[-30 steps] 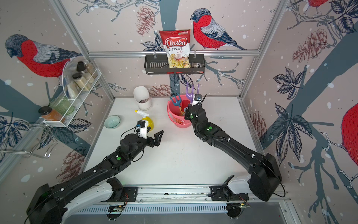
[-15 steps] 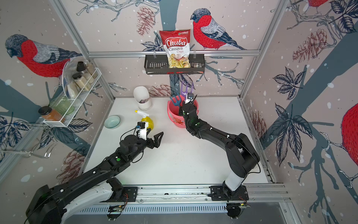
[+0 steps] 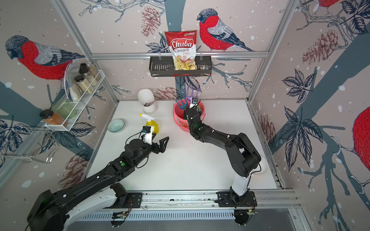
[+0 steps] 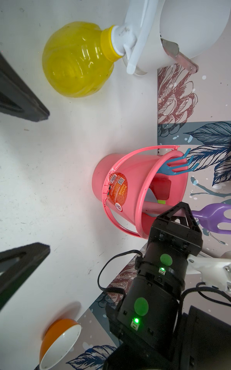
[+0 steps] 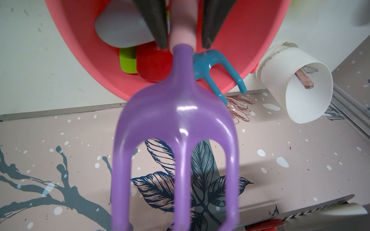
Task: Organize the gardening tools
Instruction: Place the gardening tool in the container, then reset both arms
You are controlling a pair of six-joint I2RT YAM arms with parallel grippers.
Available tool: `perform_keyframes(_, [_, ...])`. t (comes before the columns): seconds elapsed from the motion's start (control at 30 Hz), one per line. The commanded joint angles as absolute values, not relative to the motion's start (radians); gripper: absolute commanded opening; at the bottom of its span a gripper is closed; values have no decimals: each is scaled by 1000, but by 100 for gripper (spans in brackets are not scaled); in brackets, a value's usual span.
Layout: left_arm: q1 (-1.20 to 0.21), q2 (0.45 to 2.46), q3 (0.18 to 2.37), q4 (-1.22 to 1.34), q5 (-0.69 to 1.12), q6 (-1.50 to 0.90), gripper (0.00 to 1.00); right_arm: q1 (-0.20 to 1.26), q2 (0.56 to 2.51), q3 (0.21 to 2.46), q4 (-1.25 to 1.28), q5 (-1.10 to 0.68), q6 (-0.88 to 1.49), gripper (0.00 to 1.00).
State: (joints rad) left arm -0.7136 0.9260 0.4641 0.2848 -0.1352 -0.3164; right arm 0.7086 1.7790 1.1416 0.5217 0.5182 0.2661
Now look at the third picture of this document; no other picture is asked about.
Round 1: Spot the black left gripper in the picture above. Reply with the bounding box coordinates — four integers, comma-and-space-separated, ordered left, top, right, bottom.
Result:
133, 136, 169, 167

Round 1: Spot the blue fork yellow handle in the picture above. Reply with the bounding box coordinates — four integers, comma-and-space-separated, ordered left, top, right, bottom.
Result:
176, 98, 188, 110

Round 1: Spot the pink plastic bucket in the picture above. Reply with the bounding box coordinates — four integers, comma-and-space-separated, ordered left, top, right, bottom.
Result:
172, 101, 206, 132

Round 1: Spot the purple fork pink handle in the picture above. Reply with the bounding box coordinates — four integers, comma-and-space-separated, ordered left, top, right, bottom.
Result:
186, 86, 199, 103

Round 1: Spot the yellow spray bottle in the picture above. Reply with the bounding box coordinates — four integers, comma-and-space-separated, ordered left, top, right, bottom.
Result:
140, 114, 159, 134

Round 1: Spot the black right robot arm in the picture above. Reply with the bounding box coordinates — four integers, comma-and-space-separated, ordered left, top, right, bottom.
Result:
185, 107, 263, 197

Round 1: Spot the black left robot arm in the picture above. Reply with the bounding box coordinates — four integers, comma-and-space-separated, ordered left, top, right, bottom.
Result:
26, 137, 169, 231

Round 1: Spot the white paper cup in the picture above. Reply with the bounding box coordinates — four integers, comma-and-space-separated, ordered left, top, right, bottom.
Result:
138, 89, 158, 114

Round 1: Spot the light green bowl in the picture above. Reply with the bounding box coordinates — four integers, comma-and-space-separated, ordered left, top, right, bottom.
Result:
108, 119, 125, 133

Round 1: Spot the red cassava chips bag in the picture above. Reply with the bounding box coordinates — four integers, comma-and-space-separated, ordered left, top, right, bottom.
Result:
165, 30, 197, 71

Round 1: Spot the white plate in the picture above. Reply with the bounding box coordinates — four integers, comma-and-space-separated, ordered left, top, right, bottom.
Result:
254, 157, 269, 176

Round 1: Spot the beige bottle black cap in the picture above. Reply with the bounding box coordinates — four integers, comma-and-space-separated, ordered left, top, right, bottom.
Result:
74, 75, 94, 94
79, 63, 98, 87

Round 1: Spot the orange jar black lid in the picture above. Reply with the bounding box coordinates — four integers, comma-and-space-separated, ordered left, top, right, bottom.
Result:
39, 109, 66, 125

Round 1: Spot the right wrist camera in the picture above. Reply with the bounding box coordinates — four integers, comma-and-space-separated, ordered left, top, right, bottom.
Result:
189, 97, 199, 108

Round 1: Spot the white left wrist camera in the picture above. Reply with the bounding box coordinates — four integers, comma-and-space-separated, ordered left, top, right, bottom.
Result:
143, 126, 154, 145

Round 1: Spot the black wall basket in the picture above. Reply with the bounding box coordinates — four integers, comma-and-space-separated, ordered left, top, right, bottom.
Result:
149, 56, 213, 77

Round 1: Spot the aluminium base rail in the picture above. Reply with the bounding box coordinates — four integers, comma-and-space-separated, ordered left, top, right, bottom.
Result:
65, 189, 301, 226

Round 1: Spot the white wire wall shelf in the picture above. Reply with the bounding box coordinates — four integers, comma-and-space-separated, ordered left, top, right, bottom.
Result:
45, 59, 105, 131

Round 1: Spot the metal wire rack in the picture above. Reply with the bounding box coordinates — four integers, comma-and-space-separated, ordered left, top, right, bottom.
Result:
1, 124, 60, 164

